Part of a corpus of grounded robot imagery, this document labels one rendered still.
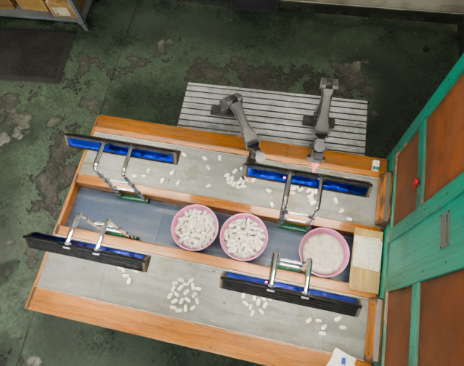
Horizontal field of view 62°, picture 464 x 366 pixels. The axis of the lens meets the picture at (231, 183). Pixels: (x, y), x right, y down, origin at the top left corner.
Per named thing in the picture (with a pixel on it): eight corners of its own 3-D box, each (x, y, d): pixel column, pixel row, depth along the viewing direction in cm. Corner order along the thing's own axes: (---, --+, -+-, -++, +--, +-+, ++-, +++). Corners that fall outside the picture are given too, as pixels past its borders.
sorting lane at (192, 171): (95, 133, 248) (94, 131, 246) (385, 181, 224) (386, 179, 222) (79, 175, 238) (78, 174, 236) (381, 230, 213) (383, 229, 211)
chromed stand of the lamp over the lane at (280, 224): (281, 197, 229) (286, 167, 187) (315, 202, 226) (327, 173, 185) (276, 227, 222) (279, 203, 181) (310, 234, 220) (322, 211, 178)
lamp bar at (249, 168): (246, 163, 198) (245, 156, 192) (369, 183, 190) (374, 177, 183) (242, 176, 196) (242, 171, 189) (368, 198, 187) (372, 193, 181)
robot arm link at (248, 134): (261, 140, 207) (239, 88, 207) (245, 147, 207) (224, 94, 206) (257, 143, 220) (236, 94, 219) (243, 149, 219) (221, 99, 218)
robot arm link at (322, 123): (329, 136, 207) (340, 78, 201) (312, 133, 208) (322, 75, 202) (327, 135, 219) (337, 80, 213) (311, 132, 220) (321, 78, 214)
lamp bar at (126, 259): (33, 232, 192) (25, 228, 186) (152, 255, 184) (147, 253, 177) (27, 247, 190) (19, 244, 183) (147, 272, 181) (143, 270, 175)
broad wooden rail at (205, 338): (50, 290, 227) (33, 286, 210) (364, 360, 203) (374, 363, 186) (43, 310, 223) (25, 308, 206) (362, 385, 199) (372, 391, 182)
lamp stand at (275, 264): (269, 263, 215) (272, 247, 174) (305, 271, 212) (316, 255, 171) (263, 298, 209) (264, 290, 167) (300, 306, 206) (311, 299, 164)
